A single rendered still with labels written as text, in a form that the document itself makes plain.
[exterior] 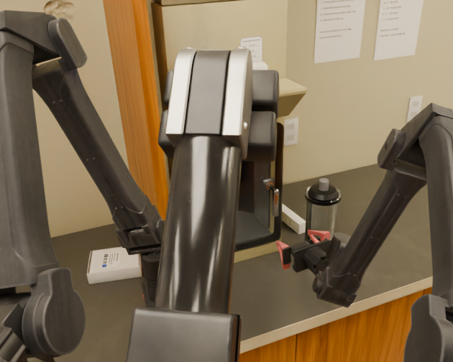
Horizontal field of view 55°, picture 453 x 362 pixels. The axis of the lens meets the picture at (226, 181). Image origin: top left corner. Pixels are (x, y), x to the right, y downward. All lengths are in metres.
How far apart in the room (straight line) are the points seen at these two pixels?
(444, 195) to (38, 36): 0.57
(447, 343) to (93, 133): 0.55
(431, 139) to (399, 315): 0.90
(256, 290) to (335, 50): 0.98
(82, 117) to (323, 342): 0.98
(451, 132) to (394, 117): 1.41
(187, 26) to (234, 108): 0.81
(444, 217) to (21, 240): 0.51
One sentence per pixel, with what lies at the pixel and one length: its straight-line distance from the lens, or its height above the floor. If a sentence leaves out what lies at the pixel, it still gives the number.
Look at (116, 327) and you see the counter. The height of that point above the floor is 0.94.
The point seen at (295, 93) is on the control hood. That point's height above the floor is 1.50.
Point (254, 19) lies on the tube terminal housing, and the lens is 1.14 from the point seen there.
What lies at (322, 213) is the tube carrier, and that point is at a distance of 1.32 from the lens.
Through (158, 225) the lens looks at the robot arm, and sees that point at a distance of 0.83.
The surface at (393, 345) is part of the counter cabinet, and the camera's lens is 1.62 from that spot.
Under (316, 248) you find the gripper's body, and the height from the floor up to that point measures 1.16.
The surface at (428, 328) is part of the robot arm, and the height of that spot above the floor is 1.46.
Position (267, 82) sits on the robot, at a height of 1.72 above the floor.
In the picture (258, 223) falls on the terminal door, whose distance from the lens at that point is 1.34.
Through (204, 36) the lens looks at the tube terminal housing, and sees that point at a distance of 1.10.
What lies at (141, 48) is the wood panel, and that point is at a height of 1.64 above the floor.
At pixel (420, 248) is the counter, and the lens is 1.57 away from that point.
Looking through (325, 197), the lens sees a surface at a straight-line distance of 1.30.
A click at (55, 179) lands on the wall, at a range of 1.61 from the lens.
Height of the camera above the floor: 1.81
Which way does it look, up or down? 28 degrees down
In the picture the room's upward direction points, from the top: 2 degrees counter-clockwise
